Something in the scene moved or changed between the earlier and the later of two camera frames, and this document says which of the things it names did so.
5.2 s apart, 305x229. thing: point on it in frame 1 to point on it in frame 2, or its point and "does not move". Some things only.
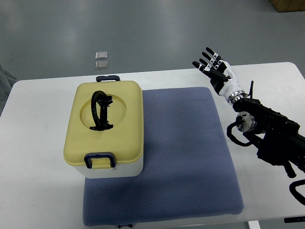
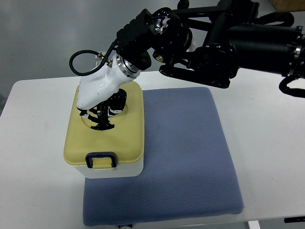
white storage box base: [135, 169] does not move
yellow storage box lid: [125, 140] does not move
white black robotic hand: [221, 76] to [98, 96]
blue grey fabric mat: [188, 171] does not move
